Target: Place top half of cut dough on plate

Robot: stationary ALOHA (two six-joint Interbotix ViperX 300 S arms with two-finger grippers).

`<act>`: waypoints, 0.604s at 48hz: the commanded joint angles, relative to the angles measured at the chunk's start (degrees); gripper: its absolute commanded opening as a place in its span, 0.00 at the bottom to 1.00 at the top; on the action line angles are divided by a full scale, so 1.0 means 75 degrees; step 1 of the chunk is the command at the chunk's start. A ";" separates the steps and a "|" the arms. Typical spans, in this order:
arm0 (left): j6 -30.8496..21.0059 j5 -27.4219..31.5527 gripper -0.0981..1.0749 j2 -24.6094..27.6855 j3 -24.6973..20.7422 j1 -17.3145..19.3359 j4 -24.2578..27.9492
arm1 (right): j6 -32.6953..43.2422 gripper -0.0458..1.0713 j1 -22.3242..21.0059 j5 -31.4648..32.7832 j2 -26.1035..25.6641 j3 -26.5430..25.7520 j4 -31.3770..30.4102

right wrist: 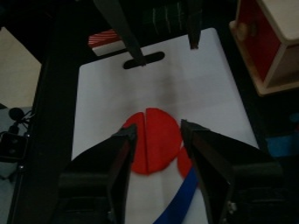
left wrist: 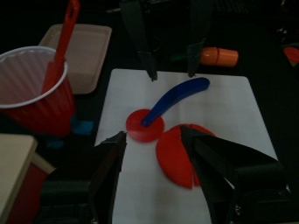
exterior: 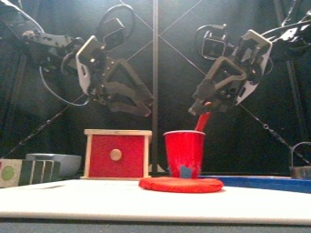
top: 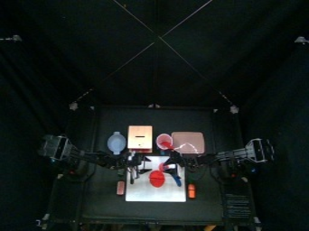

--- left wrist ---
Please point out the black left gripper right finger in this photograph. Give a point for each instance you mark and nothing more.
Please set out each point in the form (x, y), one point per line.
(240, 186)

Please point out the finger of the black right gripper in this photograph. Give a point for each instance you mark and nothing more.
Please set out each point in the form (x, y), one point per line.
(198, 32)
(136, 32)

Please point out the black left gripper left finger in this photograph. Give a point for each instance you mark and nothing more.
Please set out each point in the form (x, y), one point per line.
(78, 186)

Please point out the pink rectangular plate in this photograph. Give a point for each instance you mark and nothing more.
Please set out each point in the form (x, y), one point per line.
(87, 49)

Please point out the small red dough disc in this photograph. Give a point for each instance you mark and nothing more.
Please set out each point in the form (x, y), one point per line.
(136, 131)

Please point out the orange toy carrot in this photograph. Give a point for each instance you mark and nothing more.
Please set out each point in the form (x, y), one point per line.
(222, 57)

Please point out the blue toy piece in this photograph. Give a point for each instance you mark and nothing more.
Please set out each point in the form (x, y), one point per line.
(55, 143)
(82, 127)

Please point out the wooden box with slot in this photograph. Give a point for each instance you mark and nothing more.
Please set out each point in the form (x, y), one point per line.
(14, 163)

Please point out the red plastic spatula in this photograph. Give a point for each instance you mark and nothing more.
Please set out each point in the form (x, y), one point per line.
(64, 38)

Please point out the blue plastic toy knife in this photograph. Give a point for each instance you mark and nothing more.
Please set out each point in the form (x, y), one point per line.
(171, 99)

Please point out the orange red toy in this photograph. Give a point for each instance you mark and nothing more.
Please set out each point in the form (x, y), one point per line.
(291, 55)

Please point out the white cutting board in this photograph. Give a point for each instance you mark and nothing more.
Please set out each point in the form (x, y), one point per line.
(218, 105)

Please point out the red plastic cup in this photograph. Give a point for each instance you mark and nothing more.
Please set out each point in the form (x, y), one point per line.
(43, 116)

